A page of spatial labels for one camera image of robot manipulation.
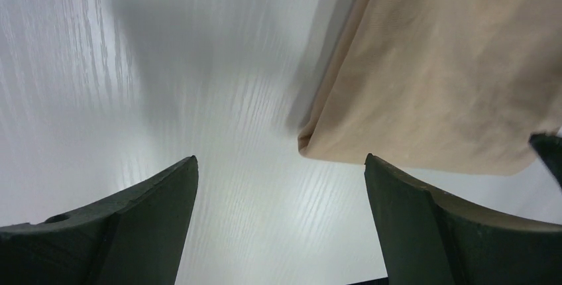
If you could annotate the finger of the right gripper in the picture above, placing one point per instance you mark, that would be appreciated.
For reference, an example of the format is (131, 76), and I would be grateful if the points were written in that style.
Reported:
(548, 148)

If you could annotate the beige t-shirt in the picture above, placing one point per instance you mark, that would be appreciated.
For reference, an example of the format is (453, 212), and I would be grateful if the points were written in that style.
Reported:
(448, 85)

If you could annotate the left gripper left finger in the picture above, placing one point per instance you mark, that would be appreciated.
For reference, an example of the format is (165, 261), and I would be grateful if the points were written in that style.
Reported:
(135, 236)

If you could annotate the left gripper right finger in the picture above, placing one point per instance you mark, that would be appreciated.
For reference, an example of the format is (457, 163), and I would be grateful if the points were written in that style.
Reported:
(429, 236)

